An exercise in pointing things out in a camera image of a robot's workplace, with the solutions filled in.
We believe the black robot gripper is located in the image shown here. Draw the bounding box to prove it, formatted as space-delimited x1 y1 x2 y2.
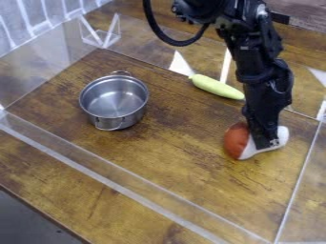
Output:
236 58 294 150

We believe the plush mushroom red cap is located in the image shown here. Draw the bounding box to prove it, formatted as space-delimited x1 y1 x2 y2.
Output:
224 121 290 161

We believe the small silver pot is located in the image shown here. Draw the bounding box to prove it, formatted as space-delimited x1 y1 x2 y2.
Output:
79 71 150 131

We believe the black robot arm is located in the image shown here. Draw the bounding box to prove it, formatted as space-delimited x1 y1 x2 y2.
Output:
173 0 293 150

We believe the black bar on table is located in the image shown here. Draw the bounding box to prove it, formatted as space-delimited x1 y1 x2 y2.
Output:
272 12 290 25

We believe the green handled metal spoon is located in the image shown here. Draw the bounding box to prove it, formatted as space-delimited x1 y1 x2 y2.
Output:
190 74 245 100

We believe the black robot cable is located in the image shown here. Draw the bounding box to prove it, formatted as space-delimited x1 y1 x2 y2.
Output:
142 0 212 48

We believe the clear acrylic enclosure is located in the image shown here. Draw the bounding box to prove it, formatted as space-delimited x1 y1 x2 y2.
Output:
0 0 326 244

